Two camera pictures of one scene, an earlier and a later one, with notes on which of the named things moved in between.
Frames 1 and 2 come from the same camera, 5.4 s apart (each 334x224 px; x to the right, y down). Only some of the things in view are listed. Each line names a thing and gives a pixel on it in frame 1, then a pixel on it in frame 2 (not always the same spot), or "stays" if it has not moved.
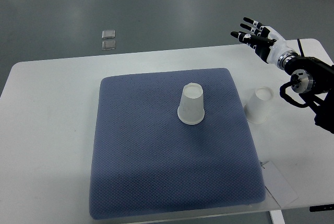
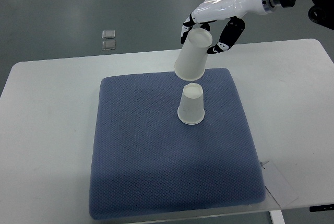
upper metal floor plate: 108,34 stays
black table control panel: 321,208 stays
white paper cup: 191,108 stays
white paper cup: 256,108 to 190,65
